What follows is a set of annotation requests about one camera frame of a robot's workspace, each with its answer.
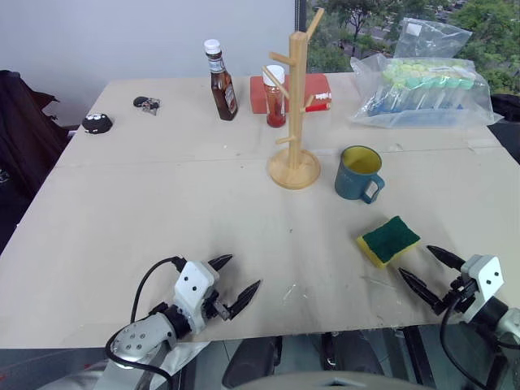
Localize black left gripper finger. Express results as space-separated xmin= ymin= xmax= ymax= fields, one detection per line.
xmin=225 ymin=279 xmax=262 ymax=322
xmin=206 ymin=253 xmax=235 ymax=273

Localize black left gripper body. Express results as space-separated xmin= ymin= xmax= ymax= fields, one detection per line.
xmin=202 ymin=284 xmax=232 ymax=323

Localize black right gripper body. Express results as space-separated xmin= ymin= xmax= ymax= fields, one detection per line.
xmin=431 ymin=272 xmax=479 ymax=316

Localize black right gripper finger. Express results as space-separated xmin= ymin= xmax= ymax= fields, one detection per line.
xmin=397 ymin=266 xmax=444 ymax=314
xmin=426 ymin=245 xmax=466 ymax=271

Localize wooden mug tree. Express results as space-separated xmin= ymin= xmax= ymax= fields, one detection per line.
xmin=266 ymin=6 xmax=326 ymax=191

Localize green and yellow sponge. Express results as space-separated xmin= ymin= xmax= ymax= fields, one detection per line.
xmin=356 ymin=215 xmax=421 ymax=270

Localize dark rounded shape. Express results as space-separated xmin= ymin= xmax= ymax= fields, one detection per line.
xmin=222 ymin=336 xmax=284 ymax=389

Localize blue mug with yellow inside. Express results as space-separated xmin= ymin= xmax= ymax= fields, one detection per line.
xmin=334 ymin=145 xmax=386 ymax=205

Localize red spice jar white lid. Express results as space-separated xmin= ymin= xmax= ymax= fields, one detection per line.
xmin=262 ymin=64 xmax=288 ymax=128

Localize black object beside table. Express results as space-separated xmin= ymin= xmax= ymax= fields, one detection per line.
xmin=489 ymin=93 xmax=520 ymax=123

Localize clear bag of capped tubes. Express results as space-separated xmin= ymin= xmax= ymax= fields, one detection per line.
xmin=349 ymin=52 xmax=505 ymax=130

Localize brown sauce bottle white cap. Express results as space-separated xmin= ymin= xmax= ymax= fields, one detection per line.
xmin=203 ymin=38 xmax=240 ymax=122

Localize black keys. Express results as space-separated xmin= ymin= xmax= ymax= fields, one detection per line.
xmin=132 ymin=95 xmax=162 ymax=117

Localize black round toy white eyes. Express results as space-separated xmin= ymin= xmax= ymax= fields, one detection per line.
xmin=81 ymin=112 xmax=114 ymax=136

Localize red box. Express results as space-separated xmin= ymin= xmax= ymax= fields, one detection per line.
xmin=249 ymin=73 xmax=333 ymax=115

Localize empty clear plastic bag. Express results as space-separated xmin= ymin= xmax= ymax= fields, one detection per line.
xmin=392 ymin=16 xmax=475 ymax=62

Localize black cloth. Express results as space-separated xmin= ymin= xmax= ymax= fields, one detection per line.
xmin=0 ymin=69 xmax=74 ymax=255

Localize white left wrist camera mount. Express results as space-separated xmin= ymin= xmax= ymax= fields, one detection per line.
xmin=173 ymin=261 xmax=221 ymax=336

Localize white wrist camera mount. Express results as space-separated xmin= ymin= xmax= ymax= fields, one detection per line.
xmin=173 ymin=261 xmax=221 ymax=336
xmin=461 ymin=254 xmax=505 ymax=324

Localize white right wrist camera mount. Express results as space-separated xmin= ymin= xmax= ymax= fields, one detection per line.
xmin=461 ymin=254 xmax=505 ymax=324

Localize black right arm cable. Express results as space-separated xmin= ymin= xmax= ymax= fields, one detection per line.
xmin=440 ymin=286 xmax=505 ymax=390

